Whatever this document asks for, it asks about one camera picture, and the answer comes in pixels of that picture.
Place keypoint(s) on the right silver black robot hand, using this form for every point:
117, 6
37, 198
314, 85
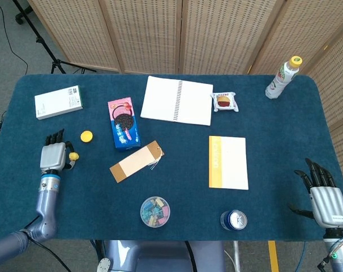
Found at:
328, 205

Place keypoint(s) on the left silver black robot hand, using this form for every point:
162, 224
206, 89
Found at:
52, 156

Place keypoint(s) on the yellow round object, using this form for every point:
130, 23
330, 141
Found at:
73, 156

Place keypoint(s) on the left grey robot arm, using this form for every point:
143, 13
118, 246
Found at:
47, 198

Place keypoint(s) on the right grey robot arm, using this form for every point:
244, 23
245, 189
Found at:
338, 249

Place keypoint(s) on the yellow round disc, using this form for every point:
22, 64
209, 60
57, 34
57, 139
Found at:
86, 136

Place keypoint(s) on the white box green edge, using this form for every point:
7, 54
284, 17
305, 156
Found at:
56, 103

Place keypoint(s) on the blue pink Oreo box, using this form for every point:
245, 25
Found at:
124, 124

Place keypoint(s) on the brown cream cardboard bookmark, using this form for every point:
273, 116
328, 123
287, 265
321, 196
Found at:
134, 163

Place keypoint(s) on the blue drink can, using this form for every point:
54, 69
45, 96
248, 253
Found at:
233, 220

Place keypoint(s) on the yellow white notepad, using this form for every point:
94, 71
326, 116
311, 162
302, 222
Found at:
233, 164

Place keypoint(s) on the grey metal table leg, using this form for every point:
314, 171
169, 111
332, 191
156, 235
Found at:
236, 255

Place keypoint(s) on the black tripod stand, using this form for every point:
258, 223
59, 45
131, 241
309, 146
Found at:
44, 45

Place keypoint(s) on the clear plastic clip jar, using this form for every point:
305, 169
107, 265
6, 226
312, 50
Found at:
143, 221

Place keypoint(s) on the yellow binder clip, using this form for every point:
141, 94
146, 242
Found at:
159, 203
152, 221

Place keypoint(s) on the open white spiral notebook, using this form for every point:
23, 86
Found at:
160, 99

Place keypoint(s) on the pink binder clip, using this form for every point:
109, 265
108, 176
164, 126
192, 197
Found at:
165, 211

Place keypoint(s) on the white drink bottle yellow cap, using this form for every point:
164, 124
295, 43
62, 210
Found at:
282, 79

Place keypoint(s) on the blue tablecloth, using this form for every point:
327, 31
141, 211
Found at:
188, 170

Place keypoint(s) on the grey robot torso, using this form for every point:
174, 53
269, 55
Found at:
160, 255

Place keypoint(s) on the wrapped snack cake packet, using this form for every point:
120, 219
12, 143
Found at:
223, 102

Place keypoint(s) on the woven wooden folding screen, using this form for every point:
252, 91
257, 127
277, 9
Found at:
216, 34

